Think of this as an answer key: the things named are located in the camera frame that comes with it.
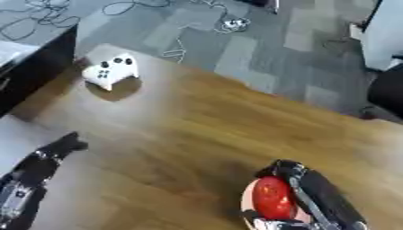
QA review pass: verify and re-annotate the black box white inside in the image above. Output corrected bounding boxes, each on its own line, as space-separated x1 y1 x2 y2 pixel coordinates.
0 25 79 119

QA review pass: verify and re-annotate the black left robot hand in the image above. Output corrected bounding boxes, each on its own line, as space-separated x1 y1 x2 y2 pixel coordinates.
7 131 90 189

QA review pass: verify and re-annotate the looped black floor cable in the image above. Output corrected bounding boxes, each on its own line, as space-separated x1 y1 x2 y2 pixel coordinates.
101 0 174 16

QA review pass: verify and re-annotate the red round toy fruit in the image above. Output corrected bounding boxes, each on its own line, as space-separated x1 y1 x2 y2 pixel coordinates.
240 175 300 222

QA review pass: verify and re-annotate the thin white floor cable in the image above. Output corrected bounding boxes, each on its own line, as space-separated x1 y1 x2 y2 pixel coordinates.
160 38 189 65

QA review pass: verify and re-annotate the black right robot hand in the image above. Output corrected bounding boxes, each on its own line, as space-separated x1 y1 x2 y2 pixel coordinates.
240 159 371 230

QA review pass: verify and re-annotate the white power strip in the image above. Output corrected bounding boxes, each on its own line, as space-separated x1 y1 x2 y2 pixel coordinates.
210 17 254 34

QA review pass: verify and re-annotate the tangled black floor cable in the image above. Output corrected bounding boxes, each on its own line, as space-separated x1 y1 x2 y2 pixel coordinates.
0 0 84 42

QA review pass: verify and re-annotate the white game controller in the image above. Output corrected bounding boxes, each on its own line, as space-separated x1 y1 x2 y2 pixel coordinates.
80 53 142 92

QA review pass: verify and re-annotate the black chair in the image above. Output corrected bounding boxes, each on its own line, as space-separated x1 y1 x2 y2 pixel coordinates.
359 63 403 121

